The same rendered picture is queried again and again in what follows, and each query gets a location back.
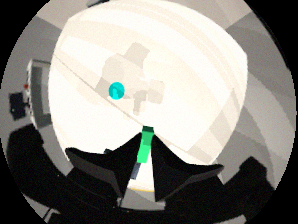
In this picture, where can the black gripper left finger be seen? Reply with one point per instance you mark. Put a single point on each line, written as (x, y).
(114, 167)

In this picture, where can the cyan circle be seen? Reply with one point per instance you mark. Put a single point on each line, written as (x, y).
(116, 91)

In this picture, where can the green rectangular post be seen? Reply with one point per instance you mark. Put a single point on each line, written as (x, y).
(146, 144)

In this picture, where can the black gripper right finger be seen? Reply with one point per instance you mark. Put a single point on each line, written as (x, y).
(170, 173)

